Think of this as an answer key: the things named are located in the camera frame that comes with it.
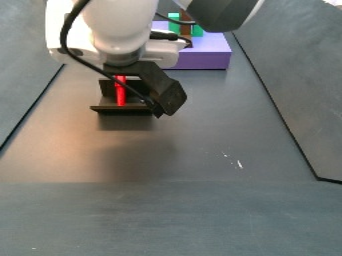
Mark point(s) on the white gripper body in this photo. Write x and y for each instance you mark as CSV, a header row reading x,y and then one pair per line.
x,y
109,34

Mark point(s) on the red peg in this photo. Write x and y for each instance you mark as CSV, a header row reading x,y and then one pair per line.
x,y
120,90

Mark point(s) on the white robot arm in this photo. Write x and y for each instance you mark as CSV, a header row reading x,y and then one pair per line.
x,y
215,15

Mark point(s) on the purple base board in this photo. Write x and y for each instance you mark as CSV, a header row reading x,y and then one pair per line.
x,y
208,54

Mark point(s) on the left green block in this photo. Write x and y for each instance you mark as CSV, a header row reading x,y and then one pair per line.
x,y
172,23

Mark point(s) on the green block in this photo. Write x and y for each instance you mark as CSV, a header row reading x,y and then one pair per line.
x,y
196,31
172,23

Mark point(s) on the right green block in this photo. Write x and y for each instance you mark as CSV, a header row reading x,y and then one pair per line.
x,y
196,31

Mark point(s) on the brown upright block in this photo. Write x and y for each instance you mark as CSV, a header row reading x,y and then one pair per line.
x,y
186,28

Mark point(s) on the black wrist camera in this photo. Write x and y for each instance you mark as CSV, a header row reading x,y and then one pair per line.
x,y
164,90

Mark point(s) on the black angle bracket holder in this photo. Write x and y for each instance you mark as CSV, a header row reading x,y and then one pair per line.
x,y
107,106

